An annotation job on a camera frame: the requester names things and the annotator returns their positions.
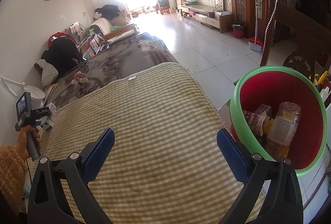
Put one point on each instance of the blue white carton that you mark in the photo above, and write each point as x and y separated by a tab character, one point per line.
50	120

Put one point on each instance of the narrow wall hanging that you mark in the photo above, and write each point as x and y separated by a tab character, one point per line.
258	4

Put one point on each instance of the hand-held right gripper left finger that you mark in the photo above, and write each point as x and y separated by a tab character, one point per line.
99	154

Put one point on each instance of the stack of papers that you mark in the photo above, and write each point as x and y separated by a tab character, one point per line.
51	91

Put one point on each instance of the wooden television cabinet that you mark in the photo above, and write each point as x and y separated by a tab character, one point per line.
206	18

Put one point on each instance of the wooden sofa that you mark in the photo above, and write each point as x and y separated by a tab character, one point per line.
116	30

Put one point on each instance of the clear plastic bottle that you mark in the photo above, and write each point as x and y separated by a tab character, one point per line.
283	131

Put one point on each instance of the stack of photo frames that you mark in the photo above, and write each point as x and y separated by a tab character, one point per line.
89	44

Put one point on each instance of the red bag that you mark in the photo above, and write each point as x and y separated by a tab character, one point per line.
58	36

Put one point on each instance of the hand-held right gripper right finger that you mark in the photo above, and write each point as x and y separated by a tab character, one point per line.
231	156

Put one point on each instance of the black clothes pile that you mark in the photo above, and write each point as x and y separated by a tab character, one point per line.
63	56

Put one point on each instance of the wooden dining chair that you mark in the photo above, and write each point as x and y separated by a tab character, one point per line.
163	5

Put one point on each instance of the white plastic bag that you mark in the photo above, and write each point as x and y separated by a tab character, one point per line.
49	73

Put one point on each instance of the dark patterned table cover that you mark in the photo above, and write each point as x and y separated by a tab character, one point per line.
134	51

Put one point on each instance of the yellow toy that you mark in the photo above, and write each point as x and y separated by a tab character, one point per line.
320	80

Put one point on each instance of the black jacket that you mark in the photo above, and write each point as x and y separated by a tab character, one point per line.
108	11

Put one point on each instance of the red bin with green rim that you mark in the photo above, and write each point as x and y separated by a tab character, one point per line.
305	94

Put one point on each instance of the person's left hand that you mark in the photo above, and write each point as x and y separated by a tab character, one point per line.
23	144

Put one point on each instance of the yellow white striped cloth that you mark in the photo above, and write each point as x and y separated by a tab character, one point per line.
144	115

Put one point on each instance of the green tray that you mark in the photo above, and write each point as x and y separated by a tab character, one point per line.
190	0

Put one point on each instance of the small red bin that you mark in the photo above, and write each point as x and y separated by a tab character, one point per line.
238	31

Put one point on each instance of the small framed picture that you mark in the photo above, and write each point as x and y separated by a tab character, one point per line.
219	4

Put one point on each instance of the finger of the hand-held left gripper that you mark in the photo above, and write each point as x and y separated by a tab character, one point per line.
41	111
39	123

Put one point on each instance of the red broom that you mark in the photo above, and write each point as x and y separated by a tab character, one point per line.
256	20

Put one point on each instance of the white desk lamp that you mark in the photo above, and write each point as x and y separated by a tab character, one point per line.
35	93

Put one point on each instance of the crumpled wrappers pile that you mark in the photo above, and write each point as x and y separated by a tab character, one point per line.
80	80

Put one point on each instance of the carved wooden chair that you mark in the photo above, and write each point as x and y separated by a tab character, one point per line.
297	40

